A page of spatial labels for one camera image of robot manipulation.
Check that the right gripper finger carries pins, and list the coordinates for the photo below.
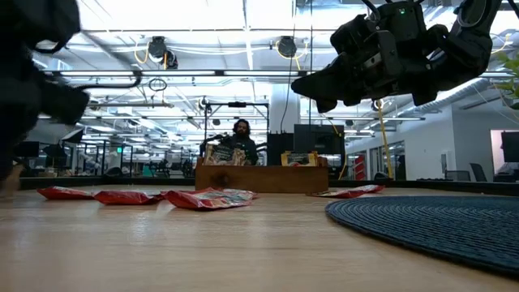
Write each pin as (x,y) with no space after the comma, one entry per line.
(328,104)
(332,81)

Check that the orange tea packet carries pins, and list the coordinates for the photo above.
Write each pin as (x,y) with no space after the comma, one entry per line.
(300,159)

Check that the red tea packet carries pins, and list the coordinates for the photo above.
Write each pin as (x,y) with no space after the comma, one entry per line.
(243,192)
(65,193)
(125,198)
(202,199)
(160,196)
(353,190)

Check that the wooden three-compartment tea box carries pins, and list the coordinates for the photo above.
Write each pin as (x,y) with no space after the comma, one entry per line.
(263,179)

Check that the beige tea packet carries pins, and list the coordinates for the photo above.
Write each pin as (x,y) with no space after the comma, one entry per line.
(225,156)
(10,182)

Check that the black background robot arm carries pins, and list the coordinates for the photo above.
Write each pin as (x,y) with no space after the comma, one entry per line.
(211,140)

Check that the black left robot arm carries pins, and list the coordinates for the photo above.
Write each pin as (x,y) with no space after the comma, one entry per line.
(20,81)

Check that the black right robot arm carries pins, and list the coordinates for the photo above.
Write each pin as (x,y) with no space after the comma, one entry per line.
(466,44)

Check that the large black monitor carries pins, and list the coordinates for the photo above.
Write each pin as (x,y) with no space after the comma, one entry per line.
(320,138)

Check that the white building column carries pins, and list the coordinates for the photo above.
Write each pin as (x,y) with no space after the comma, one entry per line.
(281,109)

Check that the person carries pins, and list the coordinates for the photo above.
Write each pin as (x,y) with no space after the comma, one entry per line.
(242,130)

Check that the small green artificial plant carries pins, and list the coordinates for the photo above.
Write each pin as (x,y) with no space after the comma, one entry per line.
(511,65)

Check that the dark office chair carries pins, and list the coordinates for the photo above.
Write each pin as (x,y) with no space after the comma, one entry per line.
(477,172)

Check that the round dark blue placemat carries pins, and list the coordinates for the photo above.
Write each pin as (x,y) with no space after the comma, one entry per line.
(425,227)

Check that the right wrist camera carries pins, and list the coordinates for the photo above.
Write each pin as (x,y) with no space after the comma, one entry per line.
(348,36)

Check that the silver ventilation duct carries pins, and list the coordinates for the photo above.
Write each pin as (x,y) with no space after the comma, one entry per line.
(458,94)

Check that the black monitor by wall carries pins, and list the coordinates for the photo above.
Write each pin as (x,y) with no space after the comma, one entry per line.
(510,146)

